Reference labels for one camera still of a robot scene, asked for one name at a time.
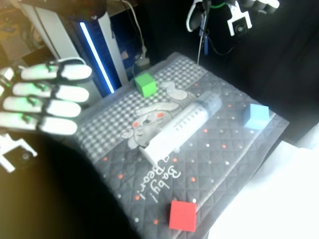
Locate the white tower with blue light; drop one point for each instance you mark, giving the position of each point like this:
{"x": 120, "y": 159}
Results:
{"x": 62, "y": 37}

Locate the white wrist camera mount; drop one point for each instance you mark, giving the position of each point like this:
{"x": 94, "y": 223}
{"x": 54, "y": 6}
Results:
{"x": 238, "y": 20}
{"x": 11, "y": 147}

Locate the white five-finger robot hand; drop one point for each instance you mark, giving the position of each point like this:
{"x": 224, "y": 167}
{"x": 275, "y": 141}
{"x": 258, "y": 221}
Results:
{"x": 264, "y": 5}
{"x": 49, "y": 107}

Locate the white power plug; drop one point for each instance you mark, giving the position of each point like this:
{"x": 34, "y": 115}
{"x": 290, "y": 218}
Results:
{"x": 143, "y": 58}

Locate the grey bear-print quilt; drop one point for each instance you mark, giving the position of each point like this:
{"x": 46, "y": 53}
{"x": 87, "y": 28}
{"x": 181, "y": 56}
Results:
{"x": 199, "y": 174}

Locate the translucent plastic cup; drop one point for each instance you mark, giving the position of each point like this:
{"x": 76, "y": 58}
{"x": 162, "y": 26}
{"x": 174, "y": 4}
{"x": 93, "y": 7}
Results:
{"x": 182, "y": 124}

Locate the green cube block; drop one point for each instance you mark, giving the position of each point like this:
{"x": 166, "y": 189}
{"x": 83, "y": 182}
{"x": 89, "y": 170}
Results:
{"x": 145, "y": 84}

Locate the blue cube block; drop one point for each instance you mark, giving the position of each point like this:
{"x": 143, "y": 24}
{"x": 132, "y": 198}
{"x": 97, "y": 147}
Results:
{"x": 256, "y": 117}

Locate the red cube block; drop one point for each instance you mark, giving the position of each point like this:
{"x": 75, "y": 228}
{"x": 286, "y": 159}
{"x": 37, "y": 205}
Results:
{"x": 182, "y": 216}

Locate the blue hanging tag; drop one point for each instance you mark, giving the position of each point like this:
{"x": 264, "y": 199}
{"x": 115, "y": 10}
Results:
{"x": 205, "y": 39}

